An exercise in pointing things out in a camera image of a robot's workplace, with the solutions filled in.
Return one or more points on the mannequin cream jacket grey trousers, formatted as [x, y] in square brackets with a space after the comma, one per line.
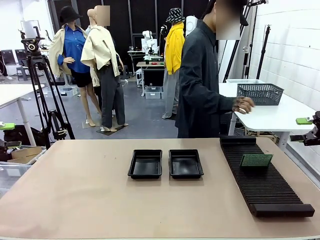
[100, 50]

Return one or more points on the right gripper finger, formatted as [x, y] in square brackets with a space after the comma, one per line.
[306, 121]
[311, 137]

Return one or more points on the light stand with silver pole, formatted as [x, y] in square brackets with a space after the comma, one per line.
[246, 50]

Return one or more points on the person's right hand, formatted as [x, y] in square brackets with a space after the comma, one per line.
[243, 104]

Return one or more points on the thin black light stand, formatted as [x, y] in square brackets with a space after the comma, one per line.
[265, 45]

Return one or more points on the white desk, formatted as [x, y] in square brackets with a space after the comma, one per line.
[15, 93]

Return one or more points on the black camera tripod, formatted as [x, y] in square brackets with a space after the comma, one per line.
[35, 62]

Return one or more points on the white round device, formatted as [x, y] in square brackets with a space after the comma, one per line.
[190, 25]

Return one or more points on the mannequin yellow hoodie bucket hat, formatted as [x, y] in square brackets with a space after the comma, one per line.
[173, 50]

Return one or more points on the mannequin blue shirt black hat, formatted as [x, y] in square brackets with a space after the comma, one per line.
[73, 50]

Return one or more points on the brown top work table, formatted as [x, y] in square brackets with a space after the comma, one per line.
[150, 64]

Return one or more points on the white table with rounded corner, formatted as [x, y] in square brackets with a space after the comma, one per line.
[275, 117]

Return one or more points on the clear storage box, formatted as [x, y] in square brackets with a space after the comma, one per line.
[153, 93]

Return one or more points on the white board panel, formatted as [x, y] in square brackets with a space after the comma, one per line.
[27, 28]

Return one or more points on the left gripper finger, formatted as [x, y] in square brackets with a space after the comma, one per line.
[6, 126]
[12, 144]

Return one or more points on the small white robot arm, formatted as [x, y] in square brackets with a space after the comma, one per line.
[147, 40]

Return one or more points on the grey stool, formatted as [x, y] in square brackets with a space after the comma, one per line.
[23, 71]

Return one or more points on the black bag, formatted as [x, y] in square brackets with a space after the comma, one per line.
[17, 135]

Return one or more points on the grey plastic basket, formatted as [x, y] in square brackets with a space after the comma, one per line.
[260, 95]

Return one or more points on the black slotted board rack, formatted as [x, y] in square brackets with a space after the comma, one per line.
[262, 187]

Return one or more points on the green perforated circuit board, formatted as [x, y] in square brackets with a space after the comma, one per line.
[256, 161]

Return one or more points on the black plastic ESD tray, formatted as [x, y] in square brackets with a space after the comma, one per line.
[185, 165]
[145, 166]

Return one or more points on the person in black shirt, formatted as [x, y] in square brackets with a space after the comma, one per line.
[197, 75]

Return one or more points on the white computer tower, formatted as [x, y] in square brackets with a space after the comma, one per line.
[139, 77]

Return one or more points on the person's right forearm black sleeve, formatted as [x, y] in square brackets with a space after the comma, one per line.
[220, 103]

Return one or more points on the brown cardboard box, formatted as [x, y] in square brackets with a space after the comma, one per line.
[25, 153]

